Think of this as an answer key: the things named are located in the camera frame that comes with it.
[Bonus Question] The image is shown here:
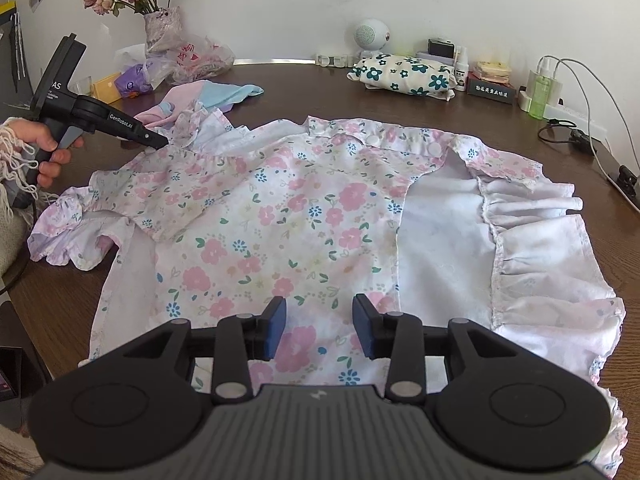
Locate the black cable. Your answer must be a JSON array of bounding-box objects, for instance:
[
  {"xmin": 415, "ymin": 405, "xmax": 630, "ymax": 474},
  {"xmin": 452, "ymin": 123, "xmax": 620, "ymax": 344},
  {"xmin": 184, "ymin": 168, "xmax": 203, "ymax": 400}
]
[{"xmin": 537, "ymin": 117, "xmax": 599, "ymax": 154}]

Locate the yellow pink round stack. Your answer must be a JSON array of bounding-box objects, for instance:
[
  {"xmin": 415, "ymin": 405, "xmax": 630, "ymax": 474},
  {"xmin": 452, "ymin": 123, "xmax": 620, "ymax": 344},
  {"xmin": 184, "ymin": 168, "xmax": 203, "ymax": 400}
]
[{"xmin": 472, "ymin": 60, "xmax": 512, "ymax": 83}]

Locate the pink blue purple garment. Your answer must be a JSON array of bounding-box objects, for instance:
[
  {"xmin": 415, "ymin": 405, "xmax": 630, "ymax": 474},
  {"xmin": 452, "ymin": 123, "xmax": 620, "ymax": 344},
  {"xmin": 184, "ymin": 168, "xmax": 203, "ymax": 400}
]
[{"xmin": 132, "ymin": 80, "xmax": 265, "ymax": 133}]

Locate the person's left hand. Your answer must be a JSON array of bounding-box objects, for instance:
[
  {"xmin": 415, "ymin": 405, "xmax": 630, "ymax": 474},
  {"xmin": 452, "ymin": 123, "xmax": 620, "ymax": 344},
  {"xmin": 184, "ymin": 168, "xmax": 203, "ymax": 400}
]
[{"xmin": 0, "ymin": 119, "xmax": 86, "ymax": 191}]

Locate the black box white label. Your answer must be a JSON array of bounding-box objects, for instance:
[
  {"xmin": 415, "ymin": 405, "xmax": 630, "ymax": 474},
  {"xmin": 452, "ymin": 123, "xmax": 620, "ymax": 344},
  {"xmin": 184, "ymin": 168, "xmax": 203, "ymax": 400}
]
[{"xmin": 467, "ymin": 77, "xmax": 516, "ymax": 106}]

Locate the pink floral white dress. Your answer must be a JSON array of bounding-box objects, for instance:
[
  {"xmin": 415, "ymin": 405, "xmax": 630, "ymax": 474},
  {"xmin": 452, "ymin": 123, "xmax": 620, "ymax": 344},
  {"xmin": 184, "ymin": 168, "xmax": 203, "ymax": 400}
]
[{"xmin": 27, "ymin": 105, "xmax": 628, "ymax": 480}]

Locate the small white bottle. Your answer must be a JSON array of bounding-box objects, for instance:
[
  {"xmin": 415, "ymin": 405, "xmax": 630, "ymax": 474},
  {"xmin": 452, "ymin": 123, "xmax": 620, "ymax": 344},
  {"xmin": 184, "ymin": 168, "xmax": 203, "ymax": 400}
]
[{"xmin": 454, "ymin": 46, "xmax": 470, "ymax": 92}]

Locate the grey charging cable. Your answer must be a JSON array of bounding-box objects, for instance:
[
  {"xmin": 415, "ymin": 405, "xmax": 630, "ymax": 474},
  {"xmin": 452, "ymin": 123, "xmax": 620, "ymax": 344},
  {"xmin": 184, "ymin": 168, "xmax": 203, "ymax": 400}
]
[{"xmin": 560, "ymin": 58, "xmax": 632, "ymax": 168}]

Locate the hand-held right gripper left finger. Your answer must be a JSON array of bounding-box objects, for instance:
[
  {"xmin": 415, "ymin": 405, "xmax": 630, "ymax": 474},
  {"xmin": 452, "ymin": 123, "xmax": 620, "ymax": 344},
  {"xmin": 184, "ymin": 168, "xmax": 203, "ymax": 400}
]
[{"xmin": 120, "ymin": 296, "xmax": 288, "ymax": 406}]

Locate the white robot speaker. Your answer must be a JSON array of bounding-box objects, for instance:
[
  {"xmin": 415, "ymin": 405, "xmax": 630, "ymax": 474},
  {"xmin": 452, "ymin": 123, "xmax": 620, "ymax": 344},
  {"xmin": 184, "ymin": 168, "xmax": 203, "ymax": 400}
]
[{"xmin": 354, "ymin": 19, "xmax": 389, "ymax": 61}]

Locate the white charging cable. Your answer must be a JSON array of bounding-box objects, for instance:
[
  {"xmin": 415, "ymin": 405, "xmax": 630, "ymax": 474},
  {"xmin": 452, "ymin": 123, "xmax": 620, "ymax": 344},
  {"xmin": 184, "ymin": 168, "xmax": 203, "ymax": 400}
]
[{"xmin": 557, "ymin": 57, "xmax": 640, "ymax": 211}]

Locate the green liquid bottle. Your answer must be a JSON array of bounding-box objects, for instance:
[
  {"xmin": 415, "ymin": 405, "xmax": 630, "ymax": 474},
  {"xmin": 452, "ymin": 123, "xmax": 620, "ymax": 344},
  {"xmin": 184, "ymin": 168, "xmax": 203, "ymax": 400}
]
[{"xmin": 529, "ymin": 57, "xmax": 552, "ymax": 120}]

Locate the white power strip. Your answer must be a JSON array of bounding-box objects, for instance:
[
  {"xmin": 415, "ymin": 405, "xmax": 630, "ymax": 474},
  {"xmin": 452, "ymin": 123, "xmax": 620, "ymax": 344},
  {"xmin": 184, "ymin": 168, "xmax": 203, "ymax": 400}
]
[{"xmin": 517, "ymin": 89, "xmax": 609, "ymax": 136}]

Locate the purple tissue pack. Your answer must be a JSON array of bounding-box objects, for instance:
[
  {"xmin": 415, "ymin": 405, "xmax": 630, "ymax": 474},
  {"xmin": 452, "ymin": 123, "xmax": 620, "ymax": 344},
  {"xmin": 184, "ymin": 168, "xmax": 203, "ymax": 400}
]
[{"xmin": 116, "ymin": 57, "xmax": 162, "ymax": 97}]

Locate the pink mottled vase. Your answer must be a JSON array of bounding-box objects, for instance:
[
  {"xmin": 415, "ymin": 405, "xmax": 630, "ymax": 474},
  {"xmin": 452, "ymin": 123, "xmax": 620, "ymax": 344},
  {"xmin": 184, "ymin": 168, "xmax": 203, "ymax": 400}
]
[{"xmin": 144, "ymin": 6, "xmax": 184, "ymax": 54}]

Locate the folded teal flower print cloth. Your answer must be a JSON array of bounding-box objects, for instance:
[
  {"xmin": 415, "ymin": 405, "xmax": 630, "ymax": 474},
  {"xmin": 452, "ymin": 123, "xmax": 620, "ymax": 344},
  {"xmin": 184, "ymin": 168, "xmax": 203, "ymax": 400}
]
[{"xmin": 347, "ymin": 52, "xmax": 457, "ymax": 104}]

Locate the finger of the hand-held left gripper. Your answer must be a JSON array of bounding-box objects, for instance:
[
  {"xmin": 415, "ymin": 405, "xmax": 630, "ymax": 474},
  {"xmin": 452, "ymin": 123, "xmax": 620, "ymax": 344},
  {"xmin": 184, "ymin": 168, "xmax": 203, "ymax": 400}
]
[{"xmin": 127, "ymin": 127, "xmax": 173, "ymax": 155}]

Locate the clear plastic bag red print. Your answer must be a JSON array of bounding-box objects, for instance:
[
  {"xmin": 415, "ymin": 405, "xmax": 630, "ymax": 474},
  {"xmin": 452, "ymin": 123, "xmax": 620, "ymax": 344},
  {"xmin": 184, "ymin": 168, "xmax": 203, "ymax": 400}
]
[{"xmin": 150, "ymin": 35, "xmax": 236, "ymax": 86}]

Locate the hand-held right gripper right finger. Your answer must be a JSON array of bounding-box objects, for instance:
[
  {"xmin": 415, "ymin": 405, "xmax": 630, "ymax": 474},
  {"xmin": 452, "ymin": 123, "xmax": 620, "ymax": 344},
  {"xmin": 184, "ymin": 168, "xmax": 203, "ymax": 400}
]
[{"xmin": 352, "ymin": 293, "xmax": 523, "ymax": 404}]

